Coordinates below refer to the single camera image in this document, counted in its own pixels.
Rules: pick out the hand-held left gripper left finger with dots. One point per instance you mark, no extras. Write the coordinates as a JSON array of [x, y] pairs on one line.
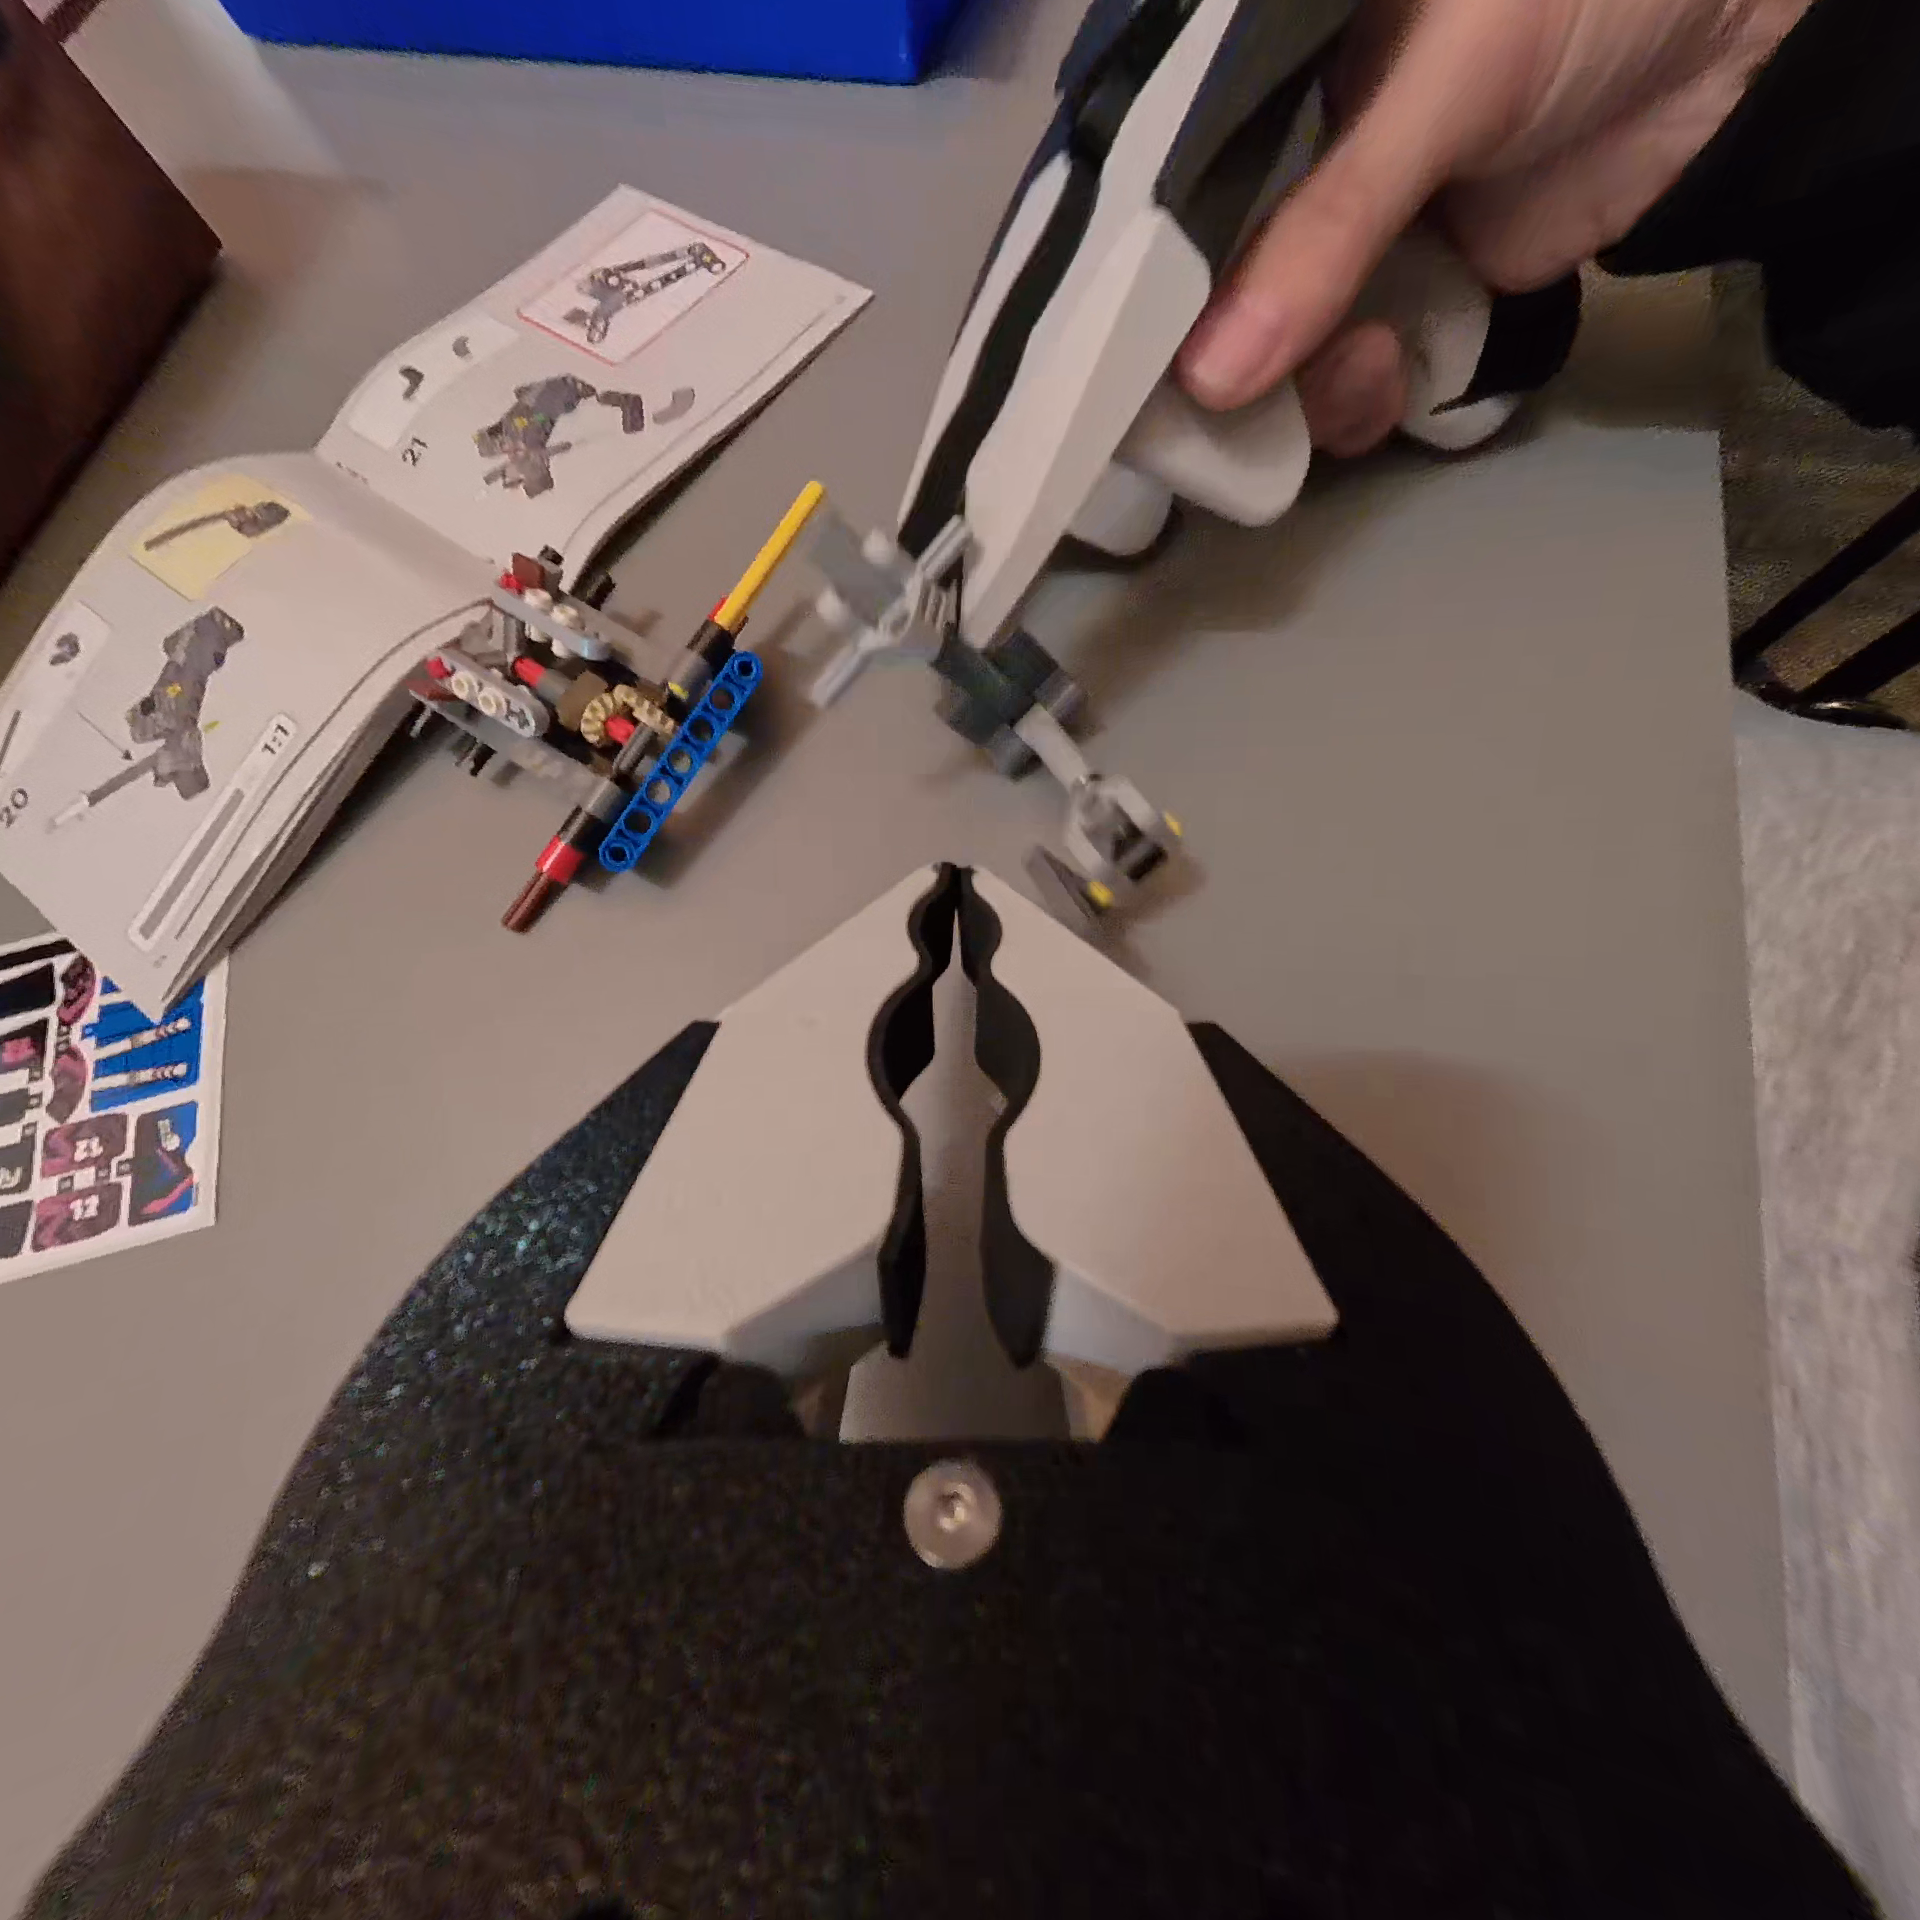
[[766, 1187]]

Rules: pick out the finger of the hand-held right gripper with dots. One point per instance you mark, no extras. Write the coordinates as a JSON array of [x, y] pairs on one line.
[[1113, 388], [984, 336]]

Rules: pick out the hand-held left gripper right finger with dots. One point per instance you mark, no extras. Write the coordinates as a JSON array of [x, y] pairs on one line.
[[1164, 1187]]

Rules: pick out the dark grey thin lego liftarm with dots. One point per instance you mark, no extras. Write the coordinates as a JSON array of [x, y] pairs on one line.
[[1065, 877]]

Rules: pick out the grey lego shock absorber subassembly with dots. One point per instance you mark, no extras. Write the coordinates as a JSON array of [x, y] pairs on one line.
[[991, 690]]

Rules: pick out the lego chassis assembly blue beam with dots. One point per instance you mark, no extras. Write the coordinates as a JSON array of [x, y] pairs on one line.
[[674, 782]]

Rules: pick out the lego sticker sheet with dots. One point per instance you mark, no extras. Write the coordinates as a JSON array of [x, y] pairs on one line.
[[137, 1110]]

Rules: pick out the lego instruction booklet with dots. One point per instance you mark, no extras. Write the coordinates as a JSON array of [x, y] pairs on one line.
[[303, 599]]

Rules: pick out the person's right hand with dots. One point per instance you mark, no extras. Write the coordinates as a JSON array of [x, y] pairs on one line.
[[1501, 136]]

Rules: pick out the blue plastic bin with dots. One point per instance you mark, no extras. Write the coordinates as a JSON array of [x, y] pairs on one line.
[[599, 30]]

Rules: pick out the black metal chair base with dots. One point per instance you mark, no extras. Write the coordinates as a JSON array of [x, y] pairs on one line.
[[1829, 591]]

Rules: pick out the person's grey trousers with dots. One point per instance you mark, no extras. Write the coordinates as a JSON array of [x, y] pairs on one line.
[[1846, 1049]]

